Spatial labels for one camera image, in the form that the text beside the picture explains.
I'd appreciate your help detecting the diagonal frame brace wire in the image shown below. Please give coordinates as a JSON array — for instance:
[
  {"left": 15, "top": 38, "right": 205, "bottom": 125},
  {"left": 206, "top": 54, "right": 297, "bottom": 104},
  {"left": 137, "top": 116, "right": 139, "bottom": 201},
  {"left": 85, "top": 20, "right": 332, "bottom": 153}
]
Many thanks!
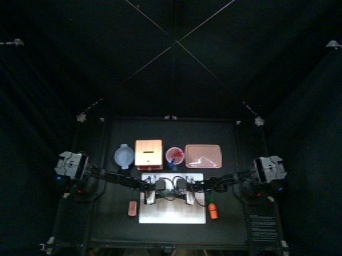
[
  {"left": 78, "top": 0, "right": 237, "bottom": 122},
  {"left": 123, "top": 0, "right": 265, "bottom": 125}
]

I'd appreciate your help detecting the grey blue bowl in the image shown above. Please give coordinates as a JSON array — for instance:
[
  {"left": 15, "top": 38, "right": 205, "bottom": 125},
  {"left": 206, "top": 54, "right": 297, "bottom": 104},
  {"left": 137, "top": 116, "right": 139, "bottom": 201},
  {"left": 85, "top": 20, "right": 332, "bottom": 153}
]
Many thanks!
[{"left": 113, "top": 143, "right": 137, "bottom": 171}]

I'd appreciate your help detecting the white cutting board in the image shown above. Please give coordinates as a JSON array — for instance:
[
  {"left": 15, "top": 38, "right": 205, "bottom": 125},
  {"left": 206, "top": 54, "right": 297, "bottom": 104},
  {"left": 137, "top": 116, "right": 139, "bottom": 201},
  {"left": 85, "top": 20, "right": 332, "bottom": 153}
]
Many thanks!
[{"left": 138, "top": 172, "right": 209, "bottom": 225}]

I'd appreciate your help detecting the pink brown flat tray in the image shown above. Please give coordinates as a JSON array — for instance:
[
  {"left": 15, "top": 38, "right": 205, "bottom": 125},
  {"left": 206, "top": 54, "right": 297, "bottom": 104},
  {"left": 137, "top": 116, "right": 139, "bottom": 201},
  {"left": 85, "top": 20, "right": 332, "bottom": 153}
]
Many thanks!
[{"left": 184, "top": 143, "right": 224, "bottom": 170}]

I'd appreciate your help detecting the red plastic cup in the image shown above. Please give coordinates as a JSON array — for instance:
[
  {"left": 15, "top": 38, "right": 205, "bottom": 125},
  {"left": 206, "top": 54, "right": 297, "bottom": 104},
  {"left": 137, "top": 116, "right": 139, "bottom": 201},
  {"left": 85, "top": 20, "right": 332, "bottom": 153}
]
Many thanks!
[{"left": 165, "top": 146, "right": 186, "bottom": 167}]

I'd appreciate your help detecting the orange toy carrot green top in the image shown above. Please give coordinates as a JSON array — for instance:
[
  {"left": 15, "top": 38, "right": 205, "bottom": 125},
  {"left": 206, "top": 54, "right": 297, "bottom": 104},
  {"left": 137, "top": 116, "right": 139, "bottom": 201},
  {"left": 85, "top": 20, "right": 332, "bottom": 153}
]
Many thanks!
[{"left": 206, "top": 194, "right": 221, "bottom": 221}]

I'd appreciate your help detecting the red wooden box with knob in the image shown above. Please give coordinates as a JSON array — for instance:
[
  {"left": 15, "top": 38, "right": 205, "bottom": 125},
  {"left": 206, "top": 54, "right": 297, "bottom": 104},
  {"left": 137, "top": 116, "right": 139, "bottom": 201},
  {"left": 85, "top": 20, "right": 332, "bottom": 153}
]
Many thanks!
[{"left": 134, "top": 139, "right": 165, "bottom": 171}]

